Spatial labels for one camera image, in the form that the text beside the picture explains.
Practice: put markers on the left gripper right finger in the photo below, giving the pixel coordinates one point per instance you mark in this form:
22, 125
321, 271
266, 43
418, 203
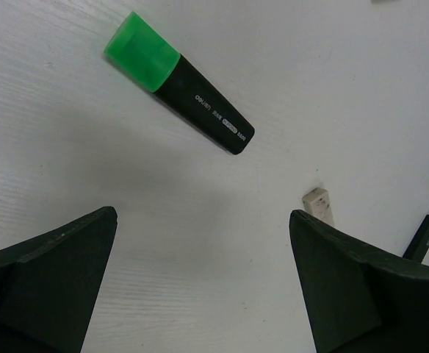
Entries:
358, 298

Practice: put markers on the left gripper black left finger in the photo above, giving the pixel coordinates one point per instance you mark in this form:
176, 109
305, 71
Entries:
49, 284

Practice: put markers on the green cap highlighter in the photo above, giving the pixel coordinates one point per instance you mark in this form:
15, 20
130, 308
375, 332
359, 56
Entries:
140, 53

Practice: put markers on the yellow cap highlighter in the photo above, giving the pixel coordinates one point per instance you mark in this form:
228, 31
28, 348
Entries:
419, 245

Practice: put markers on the grey rectangular eraser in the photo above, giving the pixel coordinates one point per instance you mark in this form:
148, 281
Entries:
317, 203

